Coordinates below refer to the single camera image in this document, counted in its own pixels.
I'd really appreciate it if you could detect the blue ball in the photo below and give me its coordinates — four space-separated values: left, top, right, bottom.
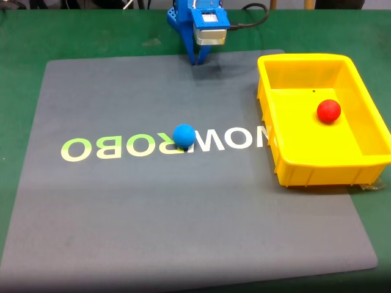
172 123 196 150

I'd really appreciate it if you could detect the red ball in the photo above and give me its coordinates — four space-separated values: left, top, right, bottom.
316 99 342 124

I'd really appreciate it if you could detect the yellow plastic bin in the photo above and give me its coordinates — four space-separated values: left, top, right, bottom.
256 52 391 188

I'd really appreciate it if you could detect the grey mat with lettering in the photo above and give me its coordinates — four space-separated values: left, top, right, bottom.
0 49 379 291

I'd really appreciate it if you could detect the clear tape piece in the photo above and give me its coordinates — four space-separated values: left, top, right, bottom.
359 177 386 192

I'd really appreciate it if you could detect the silver camera box blue mount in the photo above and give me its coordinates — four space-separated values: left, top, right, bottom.
190 6 230 47

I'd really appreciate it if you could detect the black camera cable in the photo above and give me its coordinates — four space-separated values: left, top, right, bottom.
228 2 270 31

